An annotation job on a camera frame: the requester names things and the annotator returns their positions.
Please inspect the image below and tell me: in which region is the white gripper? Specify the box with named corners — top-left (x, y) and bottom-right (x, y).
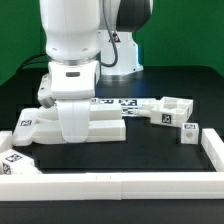
top-left (37, 59), bottom-right (101, 144)

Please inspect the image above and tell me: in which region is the white chair seat piece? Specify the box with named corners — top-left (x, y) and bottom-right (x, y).
top-left (138, 97), bottom-right (193, 127)

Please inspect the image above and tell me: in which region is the white cube nut with tag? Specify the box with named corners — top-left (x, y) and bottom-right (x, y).
top-left (181, 123), bottom-right (199, 144)

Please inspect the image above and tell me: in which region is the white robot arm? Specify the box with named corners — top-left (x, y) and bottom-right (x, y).
top-left (33, 0), bottom-right (153, 144)

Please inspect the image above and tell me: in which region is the white flat back plate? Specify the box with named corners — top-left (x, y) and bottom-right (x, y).
top-left (90, 97), bottom-right (158, 118)

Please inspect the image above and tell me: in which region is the black cable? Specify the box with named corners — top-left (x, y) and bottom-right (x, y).
top-left (16, 53), bottom-right (49, 73)

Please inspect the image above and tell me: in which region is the white left fence rail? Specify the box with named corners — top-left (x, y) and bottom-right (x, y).
top-left (0, 131), bottom-right (13, 153)

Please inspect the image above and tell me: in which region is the white fence rail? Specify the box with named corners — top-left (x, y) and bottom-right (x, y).
top-left (201, 128), bottom-right (224, 172)
top-left (0, 131), bottom-right (13, 153)
top-left (0, 172), bottom-right (224, 201)

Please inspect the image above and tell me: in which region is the white right fence rail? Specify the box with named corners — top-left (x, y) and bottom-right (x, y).
top-left (201, 128), bottom-right (224, 172)

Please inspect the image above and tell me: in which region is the white front fence rail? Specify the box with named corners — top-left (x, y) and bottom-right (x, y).
top-left (0, 172), bottom-right (224, 201)

